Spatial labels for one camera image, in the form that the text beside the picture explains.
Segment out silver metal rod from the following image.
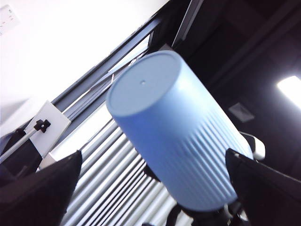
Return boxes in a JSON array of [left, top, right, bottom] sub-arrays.
[[0, 128, 40, 161]]

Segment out square ceiling vent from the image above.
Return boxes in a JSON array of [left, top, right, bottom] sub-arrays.
[[228, 102, 255, 122]]

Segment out pale grey camera box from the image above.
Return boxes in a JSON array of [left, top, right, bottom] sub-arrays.
[[238, 131, 266, 161]]

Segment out black knob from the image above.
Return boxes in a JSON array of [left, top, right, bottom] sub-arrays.
[[33, 119, 51, 134]]

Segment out white window blinds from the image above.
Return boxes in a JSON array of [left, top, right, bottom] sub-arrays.
[[49, 103, 196, 226]]

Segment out white flat panel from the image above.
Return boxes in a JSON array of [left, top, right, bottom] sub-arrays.
[[24, 100, 71, 158]]

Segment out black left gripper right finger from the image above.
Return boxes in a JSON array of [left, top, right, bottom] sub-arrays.
[[225, 148, 301, 226]]

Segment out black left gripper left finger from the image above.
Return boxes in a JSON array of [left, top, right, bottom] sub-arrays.
[[0, 150, 82, 226]]

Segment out grey window frame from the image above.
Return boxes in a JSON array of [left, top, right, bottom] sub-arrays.
[[50, 17, 165, 123]]

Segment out ceiling light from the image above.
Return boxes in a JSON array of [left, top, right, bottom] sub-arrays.
[[276, 75, 301, 108]]

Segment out white wall socket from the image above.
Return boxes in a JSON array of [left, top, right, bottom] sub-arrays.
[[0, 4, 21, 36]]

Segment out blue ribbed plastic cup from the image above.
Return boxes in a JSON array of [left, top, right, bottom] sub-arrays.
[[105, 49, 254, 212]]

